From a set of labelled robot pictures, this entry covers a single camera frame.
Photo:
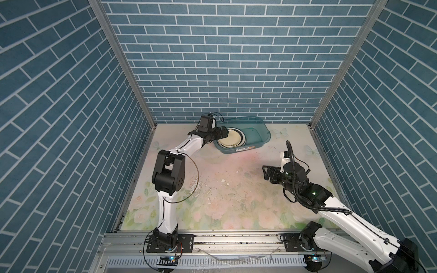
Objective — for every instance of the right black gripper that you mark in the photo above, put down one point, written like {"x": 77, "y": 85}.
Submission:
{"x": 276, "y": 171}

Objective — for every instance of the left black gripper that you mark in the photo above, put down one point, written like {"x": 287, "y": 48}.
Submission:
{"x": 223, "y": 134}

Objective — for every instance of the cream plate with black patch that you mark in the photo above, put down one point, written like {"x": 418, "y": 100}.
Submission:
{"x": 236, "y": 138}

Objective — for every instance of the teal translucent plastic bin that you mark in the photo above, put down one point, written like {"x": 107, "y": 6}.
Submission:
{"x": 254, "y": 128}

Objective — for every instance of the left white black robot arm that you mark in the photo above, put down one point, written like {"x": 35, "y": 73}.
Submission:
{"x": 169, "y": 174}

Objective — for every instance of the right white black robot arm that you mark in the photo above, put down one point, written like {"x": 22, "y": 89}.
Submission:
{"x": 368, "y": 247}

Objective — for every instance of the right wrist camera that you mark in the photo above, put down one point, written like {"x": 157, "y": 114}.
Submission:
{"x": 285, "y": 158}

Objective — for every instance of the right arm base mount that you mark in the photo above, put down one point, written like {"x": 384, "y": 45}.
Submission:
{"x": 295, "y": 242}

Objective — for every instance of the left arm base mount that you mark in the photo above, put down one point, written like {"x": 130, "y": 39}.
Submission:
{"x": 159, "y": 242}

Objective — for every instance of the aluminium front rail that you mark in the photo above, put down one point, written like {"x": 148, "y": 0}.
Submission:
{"x": 126, "y": 252}

